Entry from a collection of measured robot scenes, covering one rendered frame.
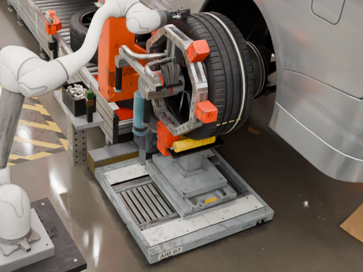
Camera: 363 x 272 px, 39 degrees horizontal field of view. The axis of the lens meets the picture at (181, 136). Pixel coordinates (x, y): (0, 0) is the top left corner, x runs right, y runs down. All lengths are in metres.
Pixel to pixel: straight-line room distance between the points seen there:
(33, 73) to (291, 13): 1.13
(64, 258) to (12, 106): 0.73
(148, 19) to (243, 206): 1.34
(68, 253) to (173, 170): 0.90
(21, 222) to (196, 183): 1.10
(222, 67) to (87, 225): 1.23
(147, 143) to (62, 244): 0.91
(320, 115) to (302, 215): 1.11
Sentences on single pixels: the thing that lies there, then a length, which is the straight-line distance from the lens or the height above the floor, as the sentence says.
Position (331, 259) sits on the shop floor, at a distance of 3.09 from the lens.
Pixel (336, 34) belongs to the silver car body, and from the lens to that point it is 2.17.
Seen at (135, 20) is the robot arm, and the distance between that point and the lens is 2.30.
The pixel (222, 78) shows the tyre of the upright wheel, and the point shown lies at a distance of 2.43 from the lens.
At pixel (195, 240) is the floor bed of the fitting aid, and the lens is 2.86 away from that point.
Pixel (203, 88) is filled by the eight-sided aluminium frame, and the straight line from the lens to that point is 2.42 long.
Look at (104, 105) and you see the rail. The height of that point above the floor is 0.34.
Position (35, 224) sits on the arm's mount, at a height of 0.36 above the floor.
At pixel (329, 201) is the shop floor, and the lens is 3.46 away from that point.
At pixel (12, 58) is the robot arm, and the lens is 2.20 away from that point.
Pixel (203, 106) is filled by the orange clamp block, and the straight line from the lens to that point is 2.42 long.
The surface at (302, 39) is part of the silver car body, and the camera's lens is 2.32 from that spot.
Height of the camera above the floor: 2.15
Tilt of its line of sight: 35 degrees down
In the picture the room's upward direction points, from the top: 7 degrees clockwise
